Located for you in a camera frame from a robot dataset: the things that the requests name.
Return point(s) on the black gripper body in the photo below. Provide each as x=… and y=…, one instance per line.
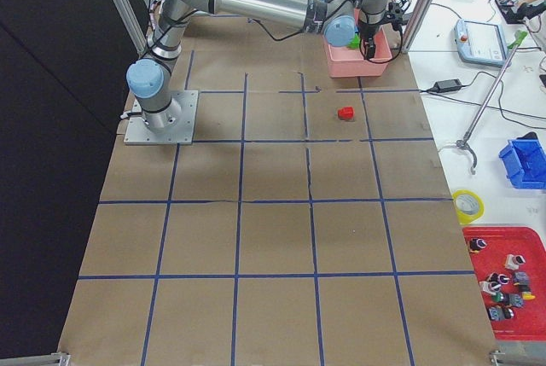
x=367, y=31

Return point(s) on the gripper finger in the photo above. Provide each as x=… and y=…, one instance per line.
x=371, y=49
x=364, y=49

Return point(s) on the green toy block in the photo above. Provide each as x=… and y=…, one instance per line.
x=355, y=42

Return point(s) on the red toy block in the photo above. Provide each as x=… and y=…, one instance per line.
x=346, y=113

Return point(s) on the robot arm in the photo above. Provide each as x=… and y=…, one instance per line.
x=149, y=77

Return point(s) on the pink plastic box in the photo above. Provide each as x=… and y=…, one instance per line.
x=344, y=62

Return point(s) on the black power adapter on table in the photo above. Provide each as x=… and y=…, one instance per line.
x=448, y=85

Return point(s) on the teach pendant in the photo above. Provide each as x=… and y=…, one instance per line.
x=480, y=43

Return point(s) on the reacher grabber tool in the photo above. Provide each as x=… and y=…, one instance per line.
x=463, y=143

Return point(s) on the blue storage bin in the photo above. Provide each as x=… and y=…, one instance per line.
x=524, y=162

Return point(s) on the yellow tape roll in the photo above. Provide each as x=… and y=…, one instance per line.
x=469, y=207

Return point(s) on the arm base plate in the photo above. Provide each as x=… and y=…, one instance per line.
x=175, y=125

